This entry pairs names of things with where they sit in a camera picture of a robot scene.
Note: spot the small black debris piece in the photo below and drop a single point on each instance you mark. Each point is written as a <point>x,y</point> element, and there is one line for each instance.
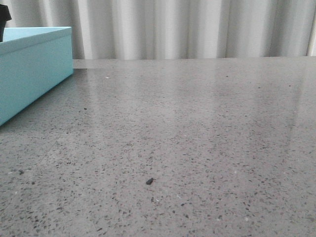
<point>148,182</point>

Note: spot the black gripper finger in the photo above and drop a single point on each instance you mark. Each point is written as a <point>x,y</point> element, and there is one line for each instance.
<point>4,17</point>

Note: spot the grey pleated curtain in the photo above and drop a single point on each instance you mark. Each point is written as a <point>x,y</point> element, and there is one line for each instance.
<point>176,29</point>

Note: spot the light blue storage box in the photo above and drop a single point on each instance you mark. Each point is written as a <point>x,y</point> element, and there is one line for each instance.
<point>33,60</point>

